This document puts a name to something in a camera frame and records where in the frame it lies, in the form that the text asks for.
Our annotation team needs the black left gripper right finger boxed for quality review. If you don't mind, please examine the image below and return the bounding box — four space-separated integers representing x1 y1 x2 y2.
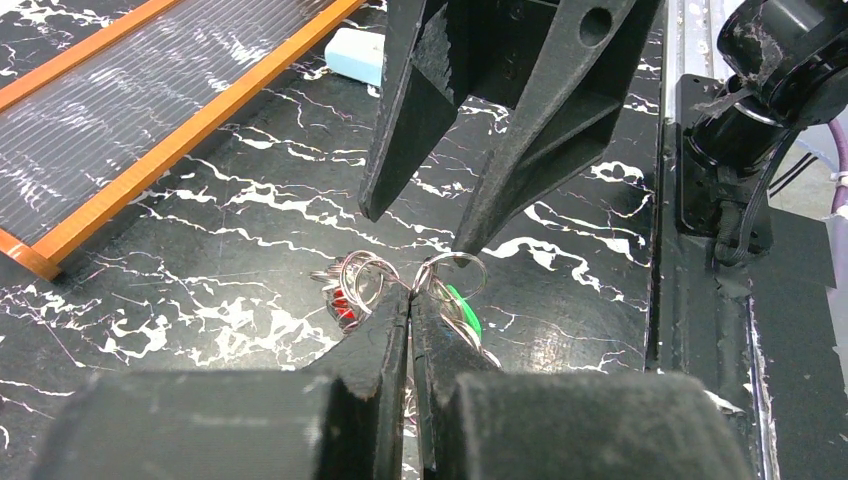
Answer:
410 294 752 479

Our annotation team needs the green headed key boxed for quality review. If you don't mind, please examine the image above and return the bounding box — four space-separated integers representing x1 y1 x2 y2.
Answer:
446 284 482 340

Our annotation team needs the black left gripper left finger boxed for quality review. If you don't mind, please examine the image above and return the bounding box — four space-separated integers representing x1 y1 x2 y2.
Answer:
29 284 412 480

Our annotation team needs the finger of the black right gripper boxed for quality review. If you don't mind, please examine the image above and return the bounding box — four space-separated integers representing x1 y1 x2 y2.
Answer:
452 0 663 254
358 1 464 222

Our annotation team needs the orange wooden two-tier shelf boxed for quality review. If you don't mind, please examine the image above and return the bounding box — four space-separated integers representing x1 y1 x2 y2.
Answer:
1 1 357 280

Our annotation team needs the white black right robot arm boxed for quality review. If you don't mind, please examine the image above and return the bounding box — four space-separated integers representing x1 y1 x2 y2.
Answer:
359 1 847 266

